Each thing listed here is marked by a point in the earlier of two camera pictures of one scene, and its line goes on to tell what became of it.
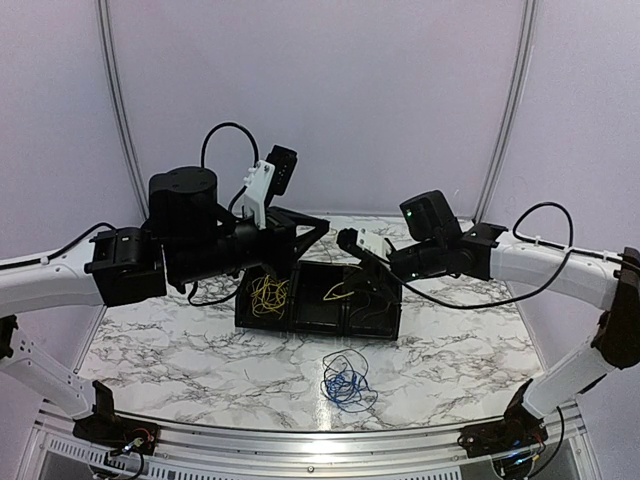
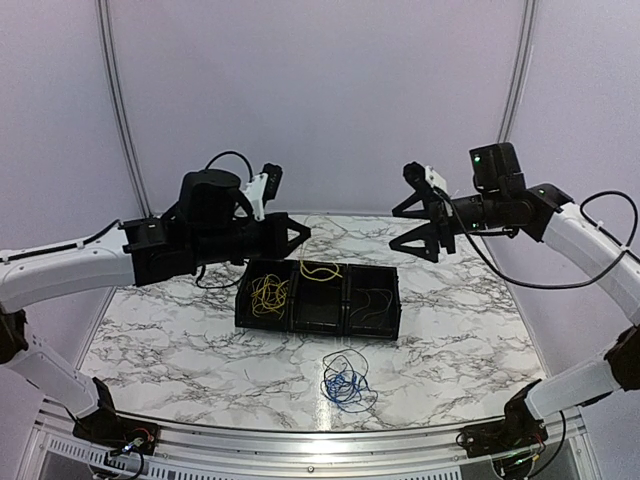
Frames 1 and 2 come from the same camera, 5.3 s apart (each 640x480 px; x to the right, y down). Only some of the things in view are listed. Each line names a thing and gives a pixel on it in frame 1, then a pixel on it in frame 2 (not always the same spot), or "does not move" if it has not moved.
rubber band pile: (335, 286) → (320, 274)
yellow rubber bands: (268, 295) does not move
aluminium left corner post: (103, 22) does not move
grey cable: (368, 306) does not move
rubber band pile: (345, 381) does not move
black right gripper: (366, 273) → (432, 232)
